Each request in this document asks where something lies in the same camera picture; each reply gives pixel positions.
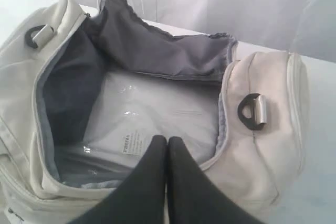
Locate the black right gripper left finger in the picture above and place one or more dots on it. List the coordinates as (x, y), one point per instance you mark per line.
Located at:
(140, 198)

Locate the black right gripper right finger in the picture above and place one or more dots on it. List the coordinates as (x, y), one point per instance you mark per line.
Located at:
(192, 197)

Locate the cream fabric duffel bag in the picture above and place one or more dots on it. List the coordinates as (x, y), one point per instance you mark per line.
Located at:
(52, 70)

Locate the clear plastic package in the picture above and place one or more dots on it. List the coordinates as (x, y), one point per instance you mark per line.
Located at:
(129, 111)

